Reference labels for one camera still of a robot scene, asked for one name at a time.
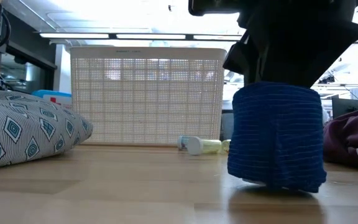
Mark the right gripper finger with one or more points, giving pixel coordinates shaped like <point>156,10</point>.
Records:
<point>239,59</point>
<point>291,53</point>

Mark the dark blue bandage roll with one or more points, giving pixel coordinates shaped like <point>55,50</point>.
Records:
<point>275,140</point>

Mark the yellowish pill bottle white cap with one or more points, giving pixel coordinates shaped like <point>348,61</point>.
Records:
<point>204,147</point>

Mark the small pill bottle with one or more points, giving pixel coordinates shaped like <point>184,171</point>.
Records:
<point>182,142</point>

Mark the maroon cloth pillow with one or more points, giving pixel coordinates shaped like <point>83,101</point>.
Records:
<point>353,137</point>

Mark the grey diamond-patterned pillow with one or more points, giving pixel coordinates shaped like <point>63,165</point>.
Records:
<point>26,130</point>

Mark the black computer monitor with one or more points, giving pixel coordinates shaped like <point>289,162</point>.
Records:
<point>346,107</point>

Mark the white perforated plastic basket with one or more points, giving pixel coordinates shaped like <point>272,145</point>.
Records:
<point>135,93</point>

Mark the long ceiling light strip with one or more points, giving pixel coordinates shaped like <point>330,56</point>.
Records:
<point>73,35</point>

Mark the blue first aid kit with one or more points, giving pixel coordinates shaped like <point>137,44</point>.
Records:
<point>51,95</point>

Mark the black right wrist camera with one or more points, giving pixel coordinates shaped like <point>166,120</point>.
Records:
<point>210,7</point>

